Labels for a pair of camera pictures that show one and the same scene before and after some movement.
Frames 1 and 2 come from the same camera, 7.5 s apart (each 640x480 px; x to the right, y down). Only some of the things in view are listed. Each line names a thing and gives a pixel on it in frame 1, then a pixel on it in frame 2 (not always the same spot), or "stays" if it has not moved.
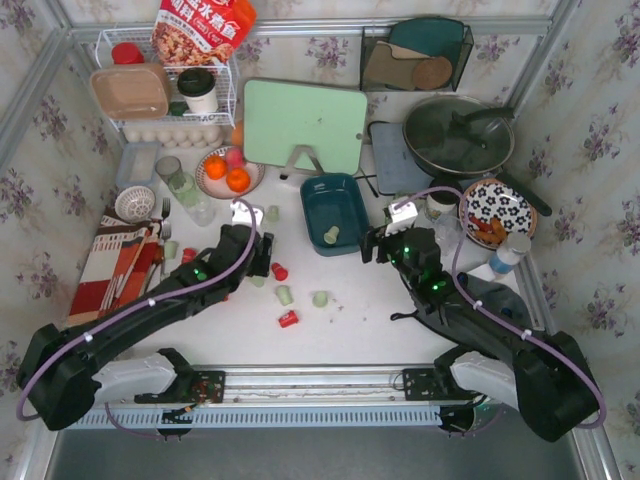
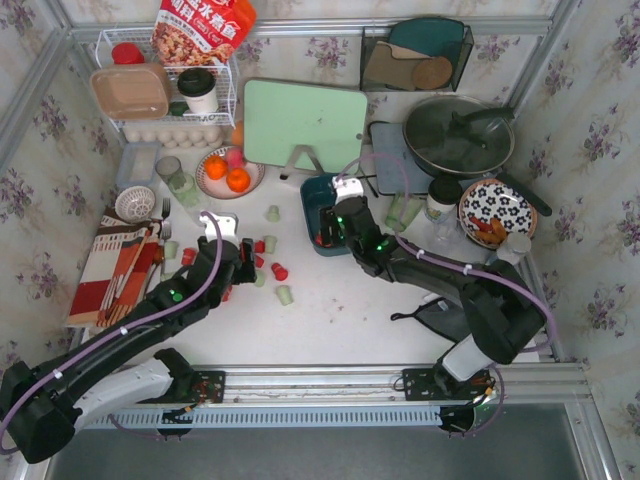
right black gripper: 376,245 to 329,226
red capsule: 288,319 to 319,242
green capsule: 257,281 stays
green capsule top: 272,214 stays
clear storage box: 138,164 stays
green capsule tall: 283,294 stays
